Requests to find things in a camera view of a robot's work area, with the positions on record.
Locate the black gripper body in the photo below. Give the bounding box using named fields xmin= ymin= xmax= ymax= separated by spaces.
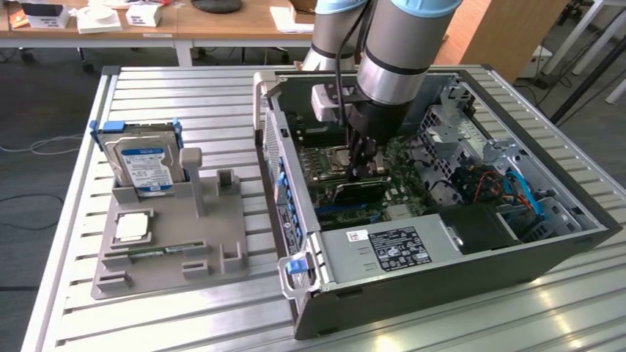
xmin=346 ymin=99 xmax=414 ymax=144

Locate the low-profile Nvidia graphics card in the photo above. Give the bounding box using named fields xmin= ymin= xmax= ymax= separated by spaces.
xmin=316 ymin=176 xmax=390 ymax=208

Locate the metal CPU socket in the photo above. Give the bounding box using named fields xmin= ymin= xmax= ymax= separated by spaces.
xmin=324 ymin=144 xmax=356 ymax=176

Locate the green Dell motherboard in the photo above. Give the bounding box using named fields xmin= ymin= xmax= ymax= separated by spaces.
xmin=292 ymin=124 xmax=440 ymax=232

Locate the blue long expansion slot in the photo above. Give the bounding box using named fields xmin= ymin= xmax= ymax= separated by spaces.
xmin=315 ymin=205 xmax=372 ymax=217

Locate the perforated silver drive cage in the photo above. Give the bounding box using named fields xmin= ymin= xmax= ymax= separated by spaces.
xmin=415 ymin=73 xmax=493 ymax=206

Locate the small silver chipset heatsink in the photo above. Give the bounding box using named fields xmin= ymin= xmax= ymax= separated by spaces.
xmin=388 ymin=205 xmax=416 ymax=221

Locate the dark metal drive cover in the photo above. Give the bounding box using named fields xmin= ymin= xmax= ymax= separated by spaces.
xmin=272 ymin=75 xmax=440 ymax=130

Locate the grey power supply unit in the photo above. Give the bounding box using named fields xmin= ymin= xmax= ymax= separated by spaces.
xmin=316 ymin=214 xmax=463 ymax=286

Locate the black fan shroud box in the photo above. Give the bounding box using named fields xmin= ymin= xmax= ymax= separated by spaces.
xmin=438 ymin=204 xmax=521 ymax=257

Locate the white paper stack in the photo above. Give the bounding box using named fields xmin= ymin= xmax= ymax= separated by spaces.
xmin=270 ymin=6 xmax=315 ymax=34

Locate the wooden cabinet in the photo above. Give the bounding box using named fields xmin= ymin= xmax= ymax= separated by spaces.
xmin=430 ymin=0 xmax=573 ymax=84

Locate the white power box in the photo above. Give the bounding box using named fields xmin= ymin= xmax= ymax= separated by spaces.
xmin=530 ymin=44 xmax=555 ymax=78

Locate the grey plastic parts rack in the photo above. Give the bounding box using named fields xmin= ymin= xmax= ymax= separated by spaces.
xmin=89 ymin=146 xmax=254 ymax=301

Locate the open black PC case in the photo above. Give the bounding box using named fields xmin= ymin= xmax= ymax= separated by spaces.
xmin=251 ymin=67 xmax=625 ymax=340

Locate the silver disk bay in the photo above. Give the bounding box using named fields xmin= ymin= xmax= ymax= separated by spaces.
xmin=489 ymin=141 xmax=595 ymax=245

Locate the black slanted pole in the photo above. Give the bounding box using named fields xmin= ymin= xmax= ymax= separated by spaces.
xmin=547 ymin=34 xmax=626 ymax=125

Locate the hard disk in blue caddy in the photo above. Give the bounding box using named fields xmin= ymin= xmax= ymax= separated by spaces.
xmin=89 ymin=117 xmax=186 ymax=196

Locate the black round object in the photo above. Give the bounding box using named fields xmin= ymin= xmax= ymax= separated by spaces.
xmin=190 ymin=0 xmax=244 ymax=15

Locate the spare silver CPU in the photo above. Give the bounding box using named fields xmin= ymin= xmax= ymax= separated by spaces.
xmin=115 ymin=213 xmax=151 ymax=243

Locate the spare green RAM stick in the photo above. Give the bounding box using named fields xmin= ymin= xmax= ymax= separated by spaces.
xmin=104 ymin=243 xmax=207 ymax=260

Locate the small white printed box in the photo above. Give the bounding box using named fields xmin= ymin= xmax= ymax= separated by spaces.
xmin=125 ymin=5 xmax=163 ymax=28

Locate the black office chair base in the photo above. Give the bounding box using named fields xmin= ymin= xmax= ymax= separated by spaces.
xmin=16 ymin=47 xmax=97 ymax=74

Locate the white round item on box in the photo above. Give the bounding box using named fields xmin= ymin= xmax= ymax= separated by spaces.
xmin=75 ymin=5 xmax=123 ymax=34

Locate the white box with black lid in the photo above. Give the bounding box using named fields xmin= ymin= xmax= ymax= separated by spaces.
xmin=20 ymin=1 xmax=71 ymax=29

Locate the orange packet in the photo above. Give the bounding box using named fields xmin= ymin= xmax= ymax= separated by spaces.
xmin=7 ymin=5 xmax=31 ymax=29

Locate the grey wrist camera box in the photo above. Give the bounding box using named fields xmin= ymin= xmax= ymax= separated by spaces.
xmin=311 ymin=84 xmax=356 ymax=122

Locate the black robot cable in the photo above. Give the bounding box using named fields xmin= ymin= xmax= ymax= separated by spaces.
xmin=335 ymin=0 xmax=379 ymax=128

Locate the orange SATA wire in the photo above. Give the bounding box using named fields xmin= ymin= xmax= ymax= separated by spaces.
xmin=477 ymin=171 xmax=537 ymax=212

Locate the blue SATA wire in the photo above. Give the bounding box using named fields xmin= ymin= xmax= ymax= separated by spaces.
xmin=503 ymin=169 xmax=551 ymax=223

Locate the wooden desk with white frame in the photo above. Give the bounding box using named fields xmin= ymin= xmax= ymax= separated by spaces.
xmin=174 ymin=0 xmax=319 ymax=67
xmin=0 ymin=0 xmax=180 ymax=69

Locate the white table frame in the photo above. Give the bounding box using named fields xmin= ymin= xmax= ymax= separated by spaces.
xmin=541 ymin=0 xmax=626 ymax=106

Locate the white floor cable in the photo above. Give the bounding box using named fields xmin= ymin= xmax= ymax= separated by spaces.
xmin=0 ymin=133 xmax=87 ymax=155

